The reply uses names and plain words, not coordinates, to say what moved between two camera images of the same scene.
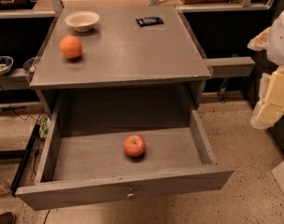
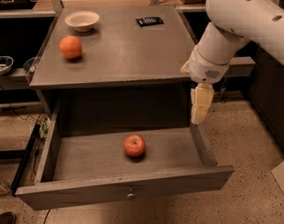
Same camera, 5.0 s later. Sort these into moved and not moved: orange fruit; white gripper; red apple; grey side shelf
Moved: white gripper
Not moved: red apple; orange fruit; grey side shelf
